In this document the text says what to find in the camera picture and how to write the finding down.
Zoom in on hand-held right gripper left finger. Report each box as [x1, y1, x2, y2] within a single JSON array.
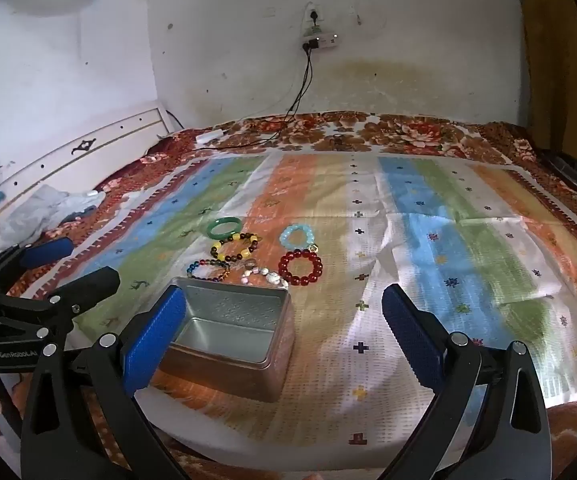
[[21, 284, 189, 480]]

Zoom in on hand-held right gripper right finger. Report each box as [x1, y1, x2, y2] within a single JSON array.
[[381, 283, 554, 480]]

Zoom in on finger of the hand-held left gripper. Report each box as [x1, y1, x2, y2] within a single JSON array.
[[0, 237, 75, 281], [0, 266, 122, 347]]

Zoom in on silver metal tin box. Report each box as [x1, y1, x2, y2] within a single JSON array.
[[158, 276, 296, 403]]

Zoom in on multicoloured bead bracelet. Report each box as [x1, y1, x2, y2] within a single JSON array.
[[187, 257, 232, 283]]

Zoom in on yellow and dark bead bracelet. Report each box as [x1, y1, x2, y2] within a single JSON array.
[[210, 231, 263, 263]]

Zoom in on green jade bangle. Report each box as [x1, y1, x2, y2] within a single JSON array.
[[206, 216, 243, 241]]

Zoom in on white and pink bead bracelet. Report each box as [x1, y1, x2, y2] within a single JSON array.
[[241, 267, 289, 289]]

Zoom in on red bead bracelet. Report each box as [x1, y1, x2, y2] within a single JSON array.
[[277, 249, 324, 288]]

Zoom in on light blue bead bracelet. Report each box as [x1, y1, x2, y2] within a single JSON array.
[[279, 225, 315, 251]]

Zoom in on grey crumpled clothes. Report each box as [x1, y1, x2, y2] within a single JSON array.
[[6, 184, 106, 233]]

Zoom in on white wooden headboard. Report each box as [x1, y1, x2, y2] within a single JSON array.
[[0, 100, 182, 241]]

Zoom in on striped colourful blanket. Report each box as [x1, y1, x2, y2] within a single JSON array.
[[6, 152, 577, 461]]

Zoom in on white power strip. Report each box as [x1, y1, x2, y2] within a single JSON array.
[[301, 34, 340, 52]]

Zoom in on brown hanging garment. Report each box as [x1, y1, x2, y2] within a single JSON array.
[[521, 0, 577, 168]]

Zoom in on black cable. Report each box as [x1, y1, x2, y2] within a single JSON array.
[[196, 47, 314, 151], [268, 49, 315, 133]]

